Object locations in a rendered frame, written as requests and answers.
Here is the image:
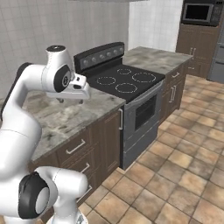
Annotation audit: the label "silver drawer handle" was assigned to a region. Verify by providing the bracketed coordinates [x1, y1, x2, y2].
[80, 162, 91, 175]
[65, 138, 87, 155]
[76, 185, 94, 204]

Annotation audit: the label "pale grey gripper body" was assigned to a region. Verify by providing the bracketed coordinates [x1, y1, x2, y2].
[45, 84, 92, 102]

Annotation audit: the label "grey fridge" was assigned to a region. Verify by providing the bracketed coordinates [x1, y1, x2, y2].
[207, 41, 224, 85]

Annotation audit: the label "brown wooden drawer front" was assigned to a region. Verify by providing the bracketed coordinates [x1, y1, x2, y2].
[55, 129, 92, 166]
[76, 170, 99, 207]
[66, 148, 95, 176]

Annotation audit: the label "grey oven bottom drawer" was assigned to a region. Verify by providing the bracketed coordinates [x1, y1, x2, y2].
[122, 125, 160, 172]

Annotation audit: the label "grey oven door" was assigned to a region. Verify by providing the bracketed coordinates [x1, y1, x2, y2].
[123, 82, 164, 144]

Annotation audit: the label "brown wooden cupboard door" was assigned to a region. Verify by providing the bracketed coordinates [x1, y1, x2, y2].
[102, 111, 122, 177]

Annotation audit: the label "silver cupboard door handle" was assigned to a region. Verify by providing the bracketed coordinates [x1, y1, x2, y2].
[117, 108, 124, 131]

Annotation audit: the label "tall brown wooden cupboard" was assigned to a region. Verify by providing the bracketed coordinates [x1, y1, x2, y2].
[175, 23, 221, 79]

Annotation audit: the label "brown wooden base cupboards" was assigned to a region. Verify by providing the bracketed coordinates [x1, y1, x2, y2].
[159, 62, 189, 125]

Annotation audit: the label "black microwave oven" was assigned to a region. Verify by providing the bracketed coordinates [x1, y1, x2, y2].
[180, 0, 224, 27]

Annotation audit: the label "black and grey stove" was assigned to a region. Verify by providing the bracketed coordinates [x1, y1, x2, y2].
[73, 41, 166, 172]

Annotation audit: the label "grey oven door handle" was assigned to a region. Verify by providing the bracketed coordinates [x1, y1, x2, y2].
[124, 80, 165, 110]

